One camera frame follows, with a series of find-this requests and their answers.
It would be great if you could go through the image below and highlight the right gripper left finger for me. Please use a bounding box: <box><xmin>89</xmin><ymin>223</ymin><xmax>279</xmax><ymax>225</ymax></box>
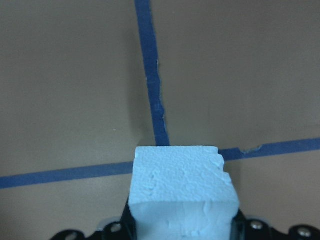
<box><xmin>51</xmin><ymin>199</ymin><xmax>137</xmax><ymax>240</ymax></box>

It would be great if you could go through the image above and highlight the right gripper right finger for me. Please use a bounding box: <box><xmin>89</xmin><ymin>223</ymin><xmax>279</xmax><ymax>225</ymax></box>
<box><xmin>231</xmin><ymin>211</ymin><xmax>320</xmax><ymax>240</ymax></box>

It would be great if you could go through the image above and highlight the light blue block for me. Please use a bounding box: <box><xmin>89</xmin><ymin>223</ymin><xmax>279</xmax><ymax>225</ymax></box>
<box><xmin>128</xmin><ymin>146</ymin><xmax>240</xmax><ymax>240</ymax></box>

